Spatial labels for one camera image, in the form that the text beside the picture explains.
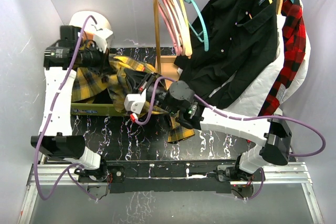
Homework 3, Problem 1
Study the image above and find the olive green laundry bin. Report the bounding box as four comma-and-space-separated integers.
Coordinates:
70, 90, 123, 116

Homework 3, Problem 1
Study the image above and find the yellow plaid shirt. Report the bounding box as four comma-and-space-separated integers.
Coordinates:
71, 54, 195, 143

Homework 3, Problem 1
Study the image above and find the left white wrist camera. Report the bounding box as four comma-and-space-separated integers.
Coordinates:
91, 25, 113, 53

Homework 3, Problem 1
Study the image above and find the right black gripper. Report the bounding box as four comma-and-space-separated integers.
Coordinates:
123, 69, 178, 116

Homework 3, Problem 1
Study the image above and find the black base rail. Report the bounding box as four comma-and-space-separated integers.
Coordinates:
75, 160, 265, 194

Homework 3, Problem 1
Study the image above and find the aluminium table frame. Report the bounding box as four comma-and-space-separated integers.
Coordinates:
17, 119, 326, 224

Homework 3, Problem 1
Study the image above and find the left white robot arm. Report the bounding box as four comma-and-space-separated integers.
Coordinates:
30, 25, 113, 182

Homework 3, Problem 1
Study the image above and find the cream plastic hanger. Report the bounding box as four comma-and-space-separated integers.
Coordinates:
173, 0, 192, 58

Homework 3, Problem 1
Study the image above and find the red plaid hanging shirt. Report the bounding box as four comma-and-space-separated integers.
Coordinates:
259, 0, 310, 116

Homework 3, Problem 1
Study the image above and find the pink plastic hanger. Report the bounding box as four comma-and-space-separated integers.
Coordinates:
153, 0, 183, 56

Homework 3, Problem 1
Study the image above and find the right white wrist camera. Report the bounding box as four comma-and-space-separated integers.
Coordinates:
124, 89, 146, 122

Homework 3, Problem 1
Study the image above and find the cream round drawer box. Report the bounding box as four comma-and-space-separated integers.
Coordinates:
69, 11, 112, 40

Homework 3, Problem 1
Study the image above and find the teal plastic hanger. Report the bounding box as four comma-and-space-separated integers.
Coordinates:
183, 0, 209, 52

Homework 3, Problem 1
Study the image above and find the black hanging shirt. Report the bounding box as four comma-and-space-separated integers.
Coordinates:
174, 0, 277, 109

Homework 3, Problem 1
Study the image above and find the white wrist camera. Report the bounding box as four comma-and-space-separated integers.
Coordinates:
124, 89, 146, 122
91, 25, 113, 53

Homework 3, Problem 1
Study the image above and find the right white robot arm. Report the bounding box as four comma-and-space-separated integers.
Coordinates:
124, 69, 291, 180

